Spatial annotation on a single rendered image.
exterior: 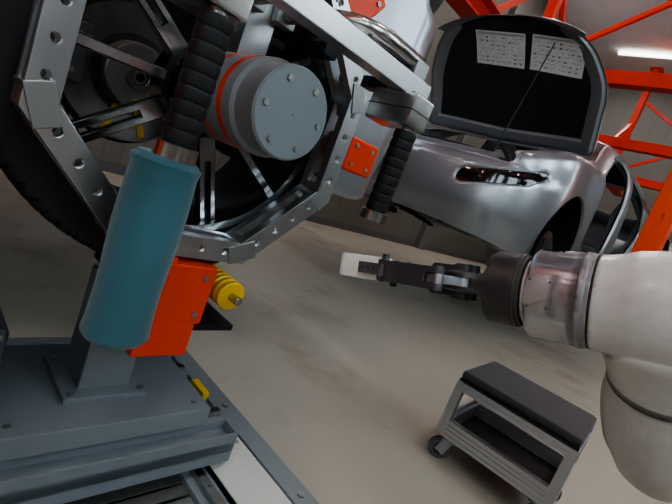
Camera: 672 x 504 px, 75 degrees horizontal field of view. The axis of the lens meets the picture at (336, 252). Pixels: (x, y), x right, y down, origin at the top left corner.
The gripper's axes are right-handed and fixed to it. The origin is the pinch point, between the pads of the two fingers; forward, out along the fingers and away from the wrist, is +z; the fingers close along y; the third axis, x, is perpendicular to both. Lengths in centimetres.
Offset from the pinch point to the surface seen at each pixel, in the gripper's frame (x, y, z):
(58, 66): -18.6, 28.2, 29.0
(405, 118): -22.7, -8.6, 2.3
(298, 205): -9.8, -15.2, 27.8
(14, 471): 43, 18, 52
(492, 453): 55, -102, 9
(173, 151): -8.6, 24.0, 8.1
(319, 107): -21.6, 1.3, 10.7
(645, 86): -268, -598, 24
